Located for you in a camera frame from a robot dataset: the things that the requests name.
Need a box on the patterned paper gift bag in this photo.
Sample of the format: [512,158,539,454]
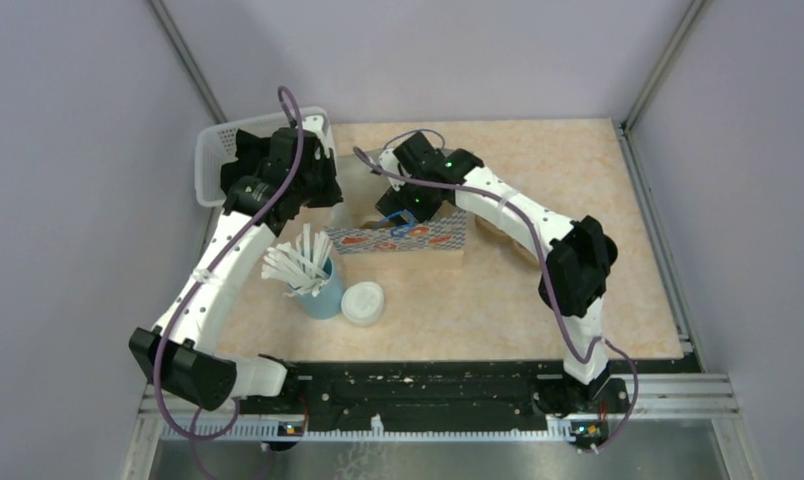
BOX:
[324,155,468,270]

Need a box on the brown pulp cup carrier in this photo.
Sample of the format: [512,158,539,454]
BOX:
[474,216,539,268]

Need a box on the stack of white lids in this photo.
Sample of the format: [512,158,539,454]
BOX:
[341,281,385,327]

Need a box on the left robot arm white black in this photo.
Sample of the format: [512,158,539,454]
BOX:
[129,116,342,414]

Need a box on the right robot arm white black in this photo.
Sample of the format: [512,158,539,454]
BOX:
[365,132,618,412]

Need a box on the black cloth in basket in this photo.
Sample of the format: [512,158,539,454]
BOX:
[220,130,272,194]

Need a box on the white plastic basket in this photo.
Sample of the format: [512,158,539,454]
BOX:
[194,106,337,207]

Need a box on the blue straw holder cup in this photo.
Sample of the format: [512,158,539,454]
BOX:
[288,257,346,320]

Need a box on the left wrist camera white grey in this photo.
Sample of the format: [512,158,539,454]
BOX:
[302,115,328,144]

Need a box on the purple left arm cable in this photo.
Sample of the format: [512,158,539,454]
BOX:
[152,86,305,480]

